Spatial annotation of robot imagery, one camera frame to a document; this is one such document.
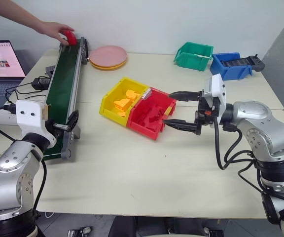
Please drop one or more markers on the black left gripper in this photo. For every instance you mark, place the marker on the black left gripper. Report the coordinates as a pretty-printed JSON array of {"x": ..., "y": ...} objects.
[{"x": 56, "y": 134}]

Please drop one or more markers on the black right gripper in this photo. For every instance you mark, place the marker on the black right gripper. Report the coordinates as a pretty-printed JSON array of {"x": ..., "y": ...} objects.
[{"x": 203, "y": 117}]

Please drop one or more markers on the red plastic block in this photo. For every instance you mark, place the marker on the red plastic block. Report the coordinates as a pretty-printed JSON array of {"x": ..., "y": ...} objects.
[{"x": 71, "y": 37}]

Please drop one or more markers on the person's bare forearm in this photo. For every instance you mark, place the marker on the person's bare forearm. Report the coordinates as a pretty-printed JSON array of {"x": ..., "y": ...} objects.
[{"x": 11, "y": 14}]

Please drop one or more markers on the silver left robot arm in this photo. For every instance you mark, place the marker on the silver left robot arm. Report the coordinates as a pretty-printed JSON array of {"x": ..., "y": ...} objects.
[{"x": 11, "y": 177}]

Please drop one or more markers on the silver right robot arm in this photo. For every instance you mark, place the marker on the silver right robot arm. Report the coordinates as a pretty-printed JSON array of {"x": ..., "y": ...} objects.
[{"x": 262, "y": 128}]

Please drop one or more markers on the person's bare hand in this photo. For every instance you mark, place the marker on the person's bare hand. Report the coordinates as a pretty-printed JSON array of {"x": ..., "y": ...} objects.
[{"x": 50, "y": 28}]

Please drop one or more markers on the red plastic pieces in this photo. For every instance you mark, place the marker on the red plastic pieces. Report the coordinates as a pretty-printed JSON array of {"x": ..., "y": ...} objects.
[{"x": 155, "y": 117}]

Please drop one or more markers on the white bin label card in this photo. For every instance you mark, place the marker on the white bin label card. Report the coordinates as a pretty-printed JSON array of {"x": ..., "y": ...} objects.
[{"x": 147, "y": 94}]

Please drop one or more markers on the yellow plastic bin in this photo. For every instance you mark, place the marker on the yellow plastic bin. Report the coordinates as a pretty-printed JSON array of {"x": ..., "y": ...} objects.
[{"x": 116, "y": 116}]

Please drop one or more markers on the red plastic bin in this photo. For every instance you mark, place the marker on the red plastic bin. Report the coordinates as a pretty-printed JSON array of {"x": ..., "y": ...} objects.
[{"x": 144, "y": 130}]

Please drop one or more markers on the black power adapter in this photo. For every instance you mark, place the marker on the black power adapter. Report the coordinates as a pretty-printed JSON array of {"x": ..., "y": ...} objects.
[{"x": 41, "y": 83}]

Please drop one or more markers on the orange plastic block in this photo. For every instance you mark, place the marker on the orange plastic block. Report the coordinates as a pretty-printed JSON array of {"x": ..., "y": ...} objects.
[
  {"x": 121, "y": 114},
  {"x": 132, "y": 95},
  {"x": 122, "y": 103}
]

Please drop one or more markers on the small dark grey block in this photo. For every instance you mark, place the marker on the small dark grey block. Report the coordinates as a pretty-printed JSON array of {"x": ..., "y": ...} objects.
[{"x": 50, "y": 69}]

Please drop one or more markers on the green plastic bin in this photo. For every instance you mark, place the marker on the green plastic bin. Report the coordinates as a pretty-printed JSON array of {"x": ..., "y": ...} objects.
[{"x": 193, "y": 55}]

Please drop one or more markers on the blue plastic bin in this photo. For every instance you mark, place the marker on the blue plastic bin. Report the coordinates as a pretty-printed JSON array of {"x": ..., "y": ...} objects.
[{"x": 230, "y": 71}]

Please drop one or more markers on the yellow plate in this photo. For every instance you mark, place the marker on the yellow plate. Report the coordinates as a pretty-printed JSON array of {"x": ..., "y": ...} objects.
[{"x": 108, "y": 67}]

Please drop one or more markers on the white power strip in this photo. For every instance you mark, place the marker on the white power strip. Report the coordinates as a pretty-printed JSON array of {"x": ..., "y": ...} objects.
[{"x": 1, "y": 118}]

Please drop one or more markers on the pink plate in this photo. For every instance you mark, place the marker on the pink plate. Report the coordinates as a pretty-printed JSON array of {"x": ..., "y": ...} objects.
[{"x": 107, "y": 54}]

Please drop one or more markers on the black handheld controller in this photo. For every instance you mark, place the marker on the black handheld controller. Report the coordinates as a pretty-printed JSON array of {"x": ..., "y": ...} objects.
[{"x": 256, "y": 63}]

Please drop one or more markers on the dark caster foot under table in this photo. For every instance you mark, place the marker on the dark caster foot under table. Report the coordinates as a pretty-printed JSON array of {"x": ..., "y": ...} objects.
[
  {"x": 79, "y": 232},
  {"x": 193, "y": 228}
]

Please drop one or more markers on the dark rounded shape under table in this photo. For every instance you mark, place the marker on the dark rounded shape under table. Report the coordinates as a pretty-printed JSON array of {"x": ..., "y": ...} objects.
[{"x": 122, "y": 227}]

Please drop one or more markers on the green conveyor belt, silver frame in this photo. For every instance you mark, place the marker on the green conveyor belt, silver frame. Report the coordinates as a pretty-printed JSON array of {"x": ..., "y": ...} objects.
[{"x": 62, "y": 84}]

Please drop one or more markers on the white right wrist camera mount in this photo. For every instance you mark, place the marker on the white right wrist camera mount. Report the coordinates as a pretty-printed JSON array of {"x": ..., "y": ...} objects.
[{"x": 217, "y": 86}]

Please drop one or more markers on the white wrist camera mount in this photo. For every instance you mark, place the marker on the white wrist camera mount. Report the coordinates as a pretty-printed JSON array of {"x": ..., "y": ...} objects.
[
  {"x": 29, "y": 116},
  {"x": 217, "y": 86}
]

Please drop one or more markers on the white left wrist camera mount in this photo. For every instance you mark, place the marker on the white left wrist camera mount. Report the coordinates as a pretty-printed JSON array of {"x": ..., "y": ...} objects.
[{"x": 29, "y": 116}]

